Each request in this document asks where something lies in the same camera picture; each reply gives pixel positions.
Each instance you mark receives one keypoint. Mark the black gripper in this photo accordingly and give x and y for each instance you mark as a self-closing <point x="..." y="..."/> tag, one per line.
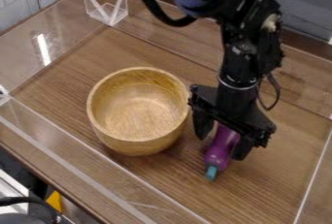
<point x="231" y="103"/>

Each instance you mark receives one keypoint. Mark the purple toy eggplant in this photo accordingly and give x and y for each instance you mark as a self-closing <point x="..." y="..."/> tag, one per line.
<point x="219" y="153"/>

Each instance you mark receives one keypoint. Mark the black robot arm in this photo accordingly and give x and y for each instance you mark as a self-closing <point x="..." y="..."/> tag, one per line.
<point x="251" y="27"/>

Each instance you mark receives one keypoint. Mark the brown wooden bowl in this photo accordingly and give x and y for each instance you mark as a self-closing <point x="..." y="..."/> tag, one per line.
<point x="137" y="108"/>

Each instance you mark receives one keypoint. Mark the clear acrylic tray enclosure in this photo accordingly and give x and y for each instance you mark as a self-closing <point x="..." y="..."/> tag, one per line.
<point x="55" y="56"/>

